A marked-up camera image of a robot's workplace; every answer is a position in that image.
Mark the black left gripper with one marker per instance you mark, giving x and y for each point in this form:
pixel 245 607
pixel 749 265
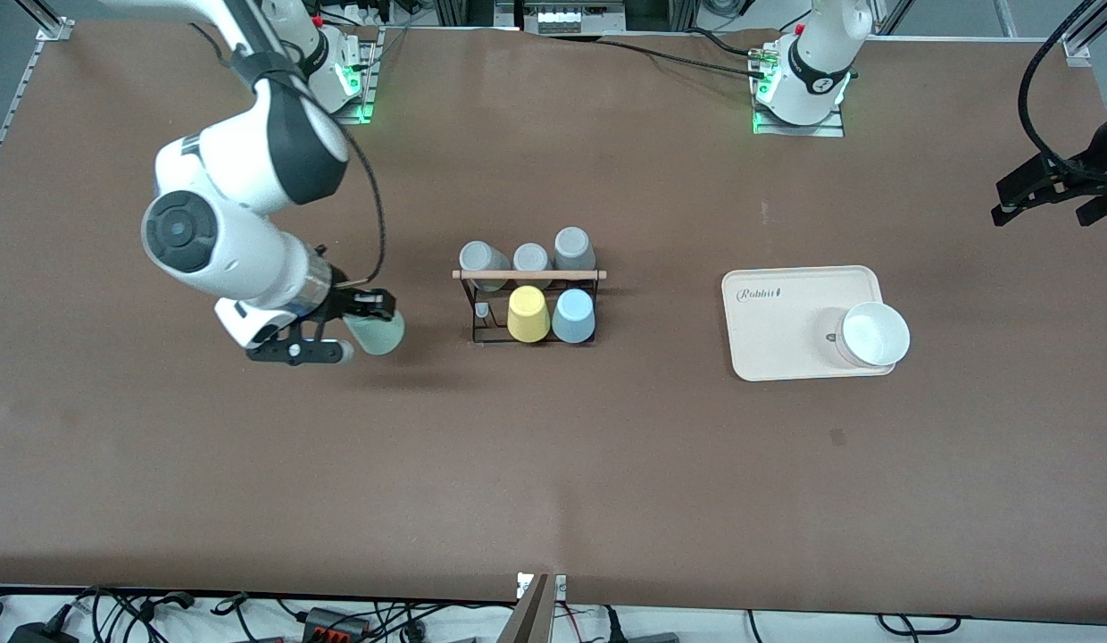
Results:
pixel 1098 159

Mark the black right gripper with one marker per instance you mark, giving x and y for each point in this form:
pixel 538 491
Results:
pixel 342 301

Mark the pale green plastic cup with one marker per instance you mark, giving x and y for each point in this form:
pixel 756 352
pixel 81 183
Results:
pixel 379 335

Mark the light blue plastic cup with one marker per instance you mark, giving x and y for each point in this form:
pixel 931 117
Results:
pixel 573 317

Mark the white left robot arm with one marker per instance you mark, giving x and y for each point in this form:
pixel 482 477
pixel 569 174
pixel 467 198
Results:
pixel 817 54

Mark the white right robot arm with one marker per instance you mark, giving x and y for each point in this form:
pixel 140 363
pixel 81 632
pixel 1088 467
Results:
pixel 250 161

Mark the grey plastic cup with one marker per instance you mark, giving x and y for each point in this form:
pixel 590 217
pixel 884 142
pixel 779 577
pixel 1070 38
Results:
pixel 482 259
pixel 573 248
pixel 532 257

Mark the yellow plastic cup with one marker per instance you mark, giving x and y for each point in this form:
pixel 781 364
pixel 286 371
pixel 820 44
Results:
pixel 528 314

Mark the white bowl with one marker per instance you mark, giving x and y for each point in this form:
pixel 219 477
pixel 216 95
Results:
pixel 875 335

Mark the black orange connector box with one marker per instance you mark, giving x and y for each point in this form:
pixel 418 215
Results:
pixel 326 621

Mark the cream rectangular tray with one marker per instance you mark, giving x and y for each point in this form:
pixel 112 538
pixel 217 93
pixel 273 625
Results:
pixel 786 339

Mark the white power strip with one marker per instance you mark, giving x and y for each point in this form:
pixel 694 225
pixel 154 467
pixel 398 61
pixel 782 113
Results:
pixel 561 20

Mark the black power adapter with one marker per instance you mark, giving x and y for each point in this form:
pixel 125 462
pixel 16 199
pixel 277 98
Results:
pixel 45 634

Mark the aluminium corner bracket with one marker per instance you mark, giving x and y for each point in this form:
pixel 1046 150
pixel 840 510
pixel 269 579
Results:
pixel 1076 52

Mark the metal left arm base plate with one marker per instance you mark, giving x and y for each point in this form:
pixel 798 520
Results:
pixel 786 130

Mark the grey camera mount bar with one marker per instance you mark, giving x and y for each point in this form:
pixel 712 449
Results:
pixel 528 621

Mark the aluminium table edge rail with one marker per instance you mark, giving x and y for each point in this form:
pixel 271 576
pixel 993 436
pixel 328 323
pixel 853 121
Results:
pixel 22 89

